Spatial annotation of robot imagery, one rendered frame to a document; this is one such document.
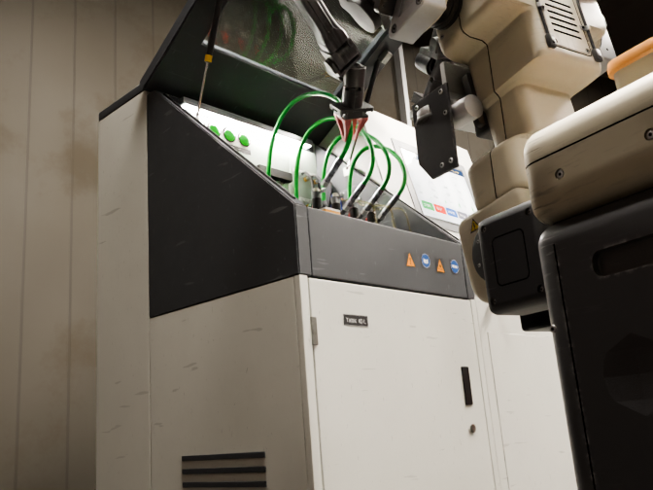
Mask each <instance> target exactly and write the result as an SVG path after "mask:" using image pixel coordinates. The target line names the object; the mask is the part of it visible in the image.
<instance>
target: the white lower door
mask: <svg viewBox="0 0 653 490"><path fill-rule="evenodd" d="M307 281H308V295H309V308H310V322H311V335H312V349H313V363H314V376H315V390H316V403H317V416H318V430H319V444H320V457H321V471H322V484H323V490H495V484H494V477H493V469H492V462H491V454H490V447H489V440H488V433H487V425H486V418H485V410H484V404H483V396H482V388H481V381H480V373H479V366H478V359H477V352H476V344H475V337H474V329H473V323H472V315H471V308H470V301H469V300H464V299H457V298H450V297H438V296H431V295H424V294H417V293H410V292H404V291H397V290H390V289H383V288H376V287H369V286H363V285H355V284H348V283H341V282H334V281H327V280H321V279H314V278H307Z"/></svg>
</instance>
